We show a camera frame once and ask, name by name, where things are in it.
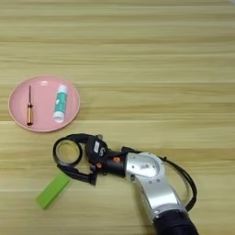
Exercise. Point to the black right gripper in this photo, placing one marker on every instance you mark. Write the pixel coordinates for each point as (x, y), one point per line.
(114, 163)

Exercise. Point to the green rectangular block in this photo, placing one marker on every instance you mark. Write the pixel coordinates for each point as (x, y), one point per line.
(52, 191)

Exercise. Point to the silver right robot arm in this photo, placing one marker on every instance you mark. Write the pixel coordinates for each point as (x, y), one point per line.
(159, 189)

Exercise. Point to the white and teal glue stick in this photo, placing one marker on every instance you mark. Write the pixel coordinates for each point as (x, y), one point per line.
(60, 101)

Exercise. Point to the pink round plate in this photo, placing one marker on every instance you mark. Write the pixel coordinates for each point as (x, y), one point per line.
(42, 91)

